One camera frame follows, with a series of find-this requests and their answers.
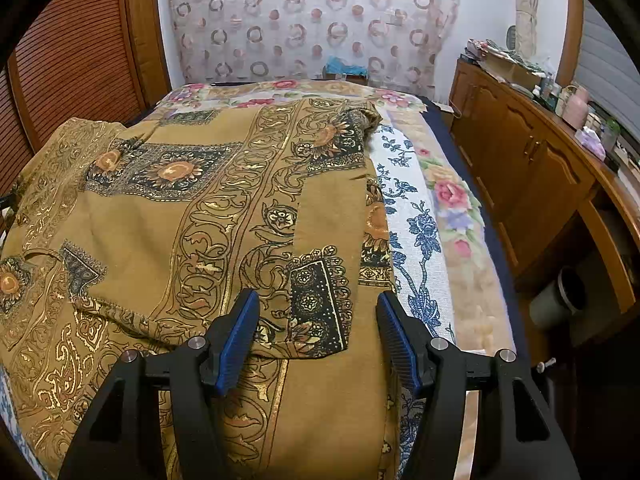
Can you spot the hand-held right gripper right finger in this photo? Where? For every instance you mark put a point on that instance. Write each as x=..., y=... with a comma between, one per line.
x=397, y=340

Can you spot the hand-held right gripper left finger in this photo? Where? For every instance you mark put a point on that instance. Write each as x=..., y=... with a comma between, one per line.
x=240, y=340

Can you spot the brown patterned garment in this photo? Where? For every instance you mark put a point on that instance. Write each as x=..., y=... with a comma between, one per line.
x=150, y=235

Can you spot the dark blue mattress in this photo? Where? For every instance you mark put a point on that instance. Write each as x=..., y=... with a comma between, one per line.
x=507, y=290

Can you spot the pink floral blanket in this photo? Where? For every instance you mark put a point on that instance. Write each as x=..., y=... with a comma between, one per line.
x=450, y=195

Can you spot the grey cylindrical bin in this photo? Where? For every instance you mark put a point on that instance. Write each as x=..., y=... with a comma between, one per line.
x=555, y=300

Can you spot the long wooden cabinet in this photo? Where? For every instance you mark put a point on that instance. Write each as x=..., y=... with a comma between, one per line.
x=525, y=160

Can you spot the small cardboard box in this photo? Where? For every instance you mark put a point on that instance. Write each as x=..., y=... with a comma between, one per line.
x=355, y=80

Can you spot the blue crumpled cloth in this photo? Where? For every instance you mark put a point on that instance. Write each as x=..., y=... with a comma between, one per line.
x=342, y=67

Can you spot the purple tissue pack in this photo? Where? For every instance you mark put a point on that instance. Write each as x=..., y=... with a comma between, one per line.
x=591, y=140

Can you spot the small black box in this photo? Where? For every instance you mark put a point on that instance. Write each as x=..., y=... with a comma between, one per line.
x=611, y=161

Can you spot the open cardboard box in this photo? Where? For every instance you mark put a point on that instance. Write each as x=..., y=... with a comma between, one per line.
x=515, y=72

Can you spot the pink bottle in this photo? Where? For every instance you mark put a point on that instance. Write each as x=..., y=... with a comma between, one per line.
x=576, y=107

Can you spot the green clear bottle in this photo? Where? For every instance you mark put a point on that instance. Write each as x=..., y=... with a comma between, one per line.
x=611, y=135

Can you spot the stack of folded cloths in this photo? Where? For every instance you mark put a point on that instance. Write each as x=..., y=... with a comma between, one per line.
x=485, y=50

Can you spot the small desk fan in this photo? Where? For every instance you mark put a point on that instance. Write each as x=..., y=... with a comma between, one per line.
x=512, y=37

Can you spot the wooden louvered wardrobe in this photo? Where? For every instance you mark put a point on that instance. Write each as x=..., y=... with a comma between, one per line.
x=75, y=60

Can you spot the sheer curtain with circles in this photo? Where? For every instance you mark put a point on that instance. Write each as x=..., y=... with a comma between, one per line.
x=310, y=20

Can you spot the grey window blind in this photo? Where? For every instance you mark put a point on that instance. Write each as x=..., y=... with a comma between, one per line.
x=610, y=70

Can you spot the beige tied curtain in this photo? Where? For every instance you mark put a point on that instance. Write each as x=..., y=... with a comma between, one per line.
x=525, y=10

